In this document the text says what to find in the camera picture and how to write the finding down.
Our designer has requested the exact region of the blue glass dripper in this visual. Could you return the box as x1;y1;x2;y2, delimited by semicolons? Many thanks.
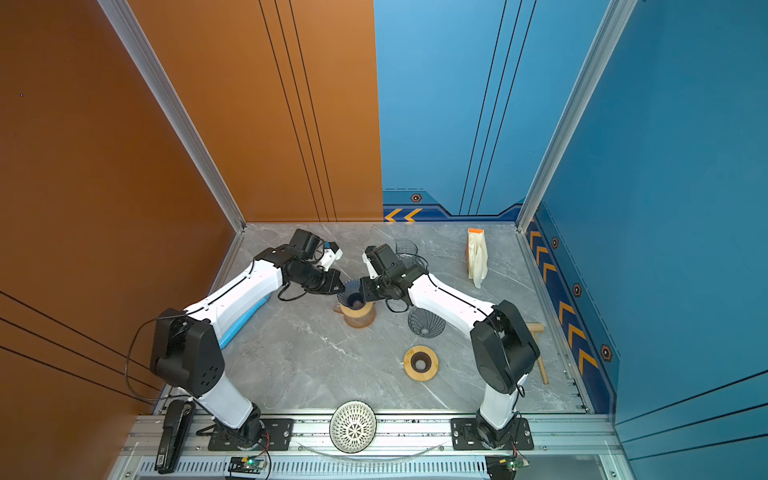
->
334;279;366;313

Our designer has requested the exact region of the wooden dripper ring holder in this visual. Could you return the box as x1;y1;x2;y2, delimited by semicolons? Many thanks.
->
339;302;375;321

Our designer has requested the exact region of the white paper coffee filter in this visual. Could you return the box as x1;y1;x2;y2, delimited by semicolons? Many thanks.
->
467;243;488;289

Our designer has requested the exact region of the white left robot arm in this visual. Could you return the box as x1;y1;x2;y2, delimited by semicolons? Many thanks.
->
150;229;344;431

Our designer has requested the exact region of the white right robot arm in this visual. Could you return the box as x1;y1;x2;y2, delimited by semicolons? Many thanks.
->
360;244;540;435

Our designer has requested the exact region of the grey glass dripper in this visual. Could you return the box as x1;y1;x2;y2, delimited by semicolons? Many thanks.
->
407;307;446;339

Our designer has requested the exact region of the cream coffee filter pack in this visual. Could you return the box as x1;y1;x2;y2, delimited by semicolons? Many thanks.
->
466;228;488;288

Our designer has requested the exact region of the grey glass mug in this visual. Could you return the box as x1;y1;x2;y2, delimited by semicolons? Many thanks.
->
395;239;420;262

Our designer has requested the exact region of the wooden mallet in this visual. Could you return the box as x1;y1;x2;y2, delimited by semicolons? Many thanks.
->
526;322;550;386

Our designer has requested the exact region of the white woven basket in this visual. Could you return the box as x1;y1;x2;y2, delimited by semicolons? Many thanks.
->
329;400;377;454

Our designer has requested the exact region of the black handheld device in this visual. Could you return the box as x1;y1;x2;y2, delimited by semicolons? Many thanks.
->
155;399;196;474

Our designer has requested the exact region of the left green circuit board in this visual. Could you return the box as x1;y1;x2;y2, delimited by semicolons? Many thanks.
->
227;456;268;476

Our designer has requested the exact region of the green circuit board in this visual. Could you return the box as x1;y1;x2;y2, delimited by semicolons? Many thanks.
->
485;456;530;480
227;456;268;476

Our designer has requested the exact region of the right green circuit board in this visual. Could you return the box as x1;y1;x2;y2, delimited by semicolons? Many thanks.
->
485;456;530;480

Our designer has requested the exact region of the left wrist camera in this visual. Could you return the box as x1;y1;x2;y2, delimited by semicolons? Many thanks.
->
317;241;343;271

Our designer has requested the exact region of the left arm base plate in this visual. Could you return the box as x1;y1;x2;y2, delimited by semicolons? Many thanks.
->
207;418;294;453

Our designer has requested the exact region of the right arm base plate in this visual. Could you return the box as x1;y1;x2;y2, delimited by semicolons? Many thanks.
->
450;416;535;451

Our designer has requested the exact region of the aluminium mounting rail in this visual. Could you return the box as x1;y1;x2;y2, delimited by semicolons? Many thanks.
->
110;411;629;479

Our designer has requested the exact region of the aluminium corner post left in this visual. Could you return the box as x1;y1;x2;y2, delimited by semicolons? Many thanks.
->
95;0;247;234

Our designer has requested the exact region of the aluminium corner post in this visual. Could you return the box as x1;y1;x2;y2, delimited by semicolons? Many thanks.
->
95;0;247;234
515;0;637;234

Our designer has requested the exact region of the aluminium corner post right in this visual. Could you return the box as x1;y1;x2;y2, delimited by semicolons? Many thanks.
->
515;0;637;234

